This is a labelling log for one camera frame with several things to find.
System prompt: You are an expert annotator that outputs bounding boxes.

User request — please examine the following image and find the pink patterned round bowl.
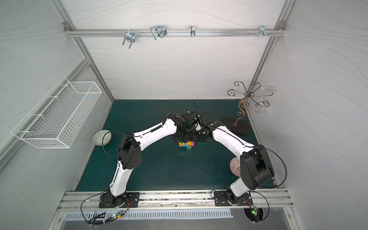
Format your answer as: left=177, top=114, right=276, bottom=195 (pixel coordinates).
left=230, top=157, right=241, bottom=177

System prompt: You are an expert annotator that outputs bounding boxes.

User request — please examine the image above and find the metal clamp right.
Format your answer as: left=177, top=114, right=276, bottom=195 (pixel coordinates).
left=249, top=25, right=275, bottom=37

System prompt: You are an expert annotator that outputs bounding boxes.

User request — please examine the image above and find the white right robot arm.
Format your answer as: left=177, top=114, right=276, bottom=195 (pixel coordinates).
left=194, top=112, right=275, bottom=197

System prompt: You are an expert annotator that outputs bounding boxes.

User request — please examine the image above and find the metal u-bolt clamp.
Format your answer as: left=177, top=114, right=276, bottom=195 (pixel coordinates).
left=122, top=31, right=136, bottom=49
left=150, top=25, right=167, bottom=40

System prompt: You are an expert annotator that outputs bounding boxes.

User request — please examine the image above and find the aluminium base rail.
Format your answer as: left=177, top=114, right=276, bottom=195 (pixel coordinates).
left=57, top=188, right=294, bottom=211

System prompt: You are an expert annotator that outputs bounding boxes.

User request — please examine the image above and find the white wire basket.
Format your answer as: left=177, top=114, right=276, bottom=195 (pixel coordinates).
left=11, top=76, right=102, bottom=149

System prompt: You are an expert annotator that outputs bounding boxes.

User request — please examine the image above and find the aluminium top crossbar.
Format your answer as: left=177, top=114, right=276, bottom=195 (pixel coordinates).
left=64, top=27, right=286, bottom=37

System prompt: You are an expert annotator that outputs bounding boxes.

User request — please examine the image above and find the green mat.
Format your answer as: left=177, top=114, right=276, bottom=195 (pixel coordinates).
left=76, top=99, right=276, bottom=192

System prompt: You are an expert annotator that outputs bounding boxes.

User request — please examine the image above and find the metal U-bolt clamp middle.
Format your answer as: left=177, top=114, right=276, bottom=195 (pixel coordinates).
left=150, top=25, right=167, bottom=40

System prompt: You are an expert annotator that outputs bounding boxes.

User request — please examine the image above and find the small metal bracket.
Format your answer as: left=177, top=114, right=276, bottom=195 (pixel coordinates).
left=189, top=25, right=196, bottom=37

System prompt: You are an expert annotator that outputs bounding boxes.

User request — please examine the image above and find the metal U-bolt clamp left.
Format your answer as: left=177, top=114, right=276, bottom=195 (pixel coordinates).
left=122, top=31, right=136, bottom=49

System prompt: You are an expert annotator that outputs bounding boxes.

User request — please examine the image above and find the green patterned round bowl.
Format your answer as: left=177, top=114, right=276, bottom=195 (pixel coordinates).
left=92, top=129, right=112, bottom=146

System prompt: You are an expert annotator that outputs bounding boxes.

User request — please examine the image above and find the white slotted cable duct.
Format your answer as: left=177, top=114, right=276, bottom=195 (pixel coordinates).
left=64, top=209, right=233, bottom=221

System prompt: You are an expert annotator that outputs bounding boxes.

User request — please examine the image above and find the dark oval stand base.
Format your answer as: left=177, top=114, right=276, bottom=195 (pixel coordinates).
left=220, top=117, right=251, bottom=135

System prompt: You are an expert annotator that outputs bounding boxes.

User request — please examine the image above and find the copper curled hook stand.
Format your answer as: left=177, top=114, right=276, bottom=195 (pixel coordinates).
left=227, top=81, right=274, bottom=127

